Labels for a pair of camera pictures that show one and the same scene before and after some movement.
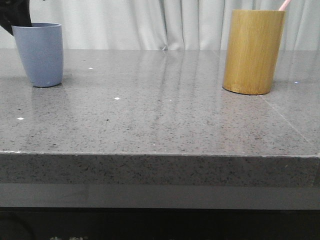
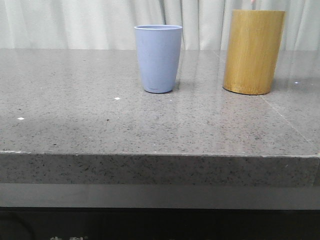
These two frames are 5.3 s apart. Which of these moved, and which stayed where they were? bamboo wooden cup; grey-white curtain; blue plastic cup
Moved: blue plastic cup
Stayed: grey-white curtain; bamboo wooden cup
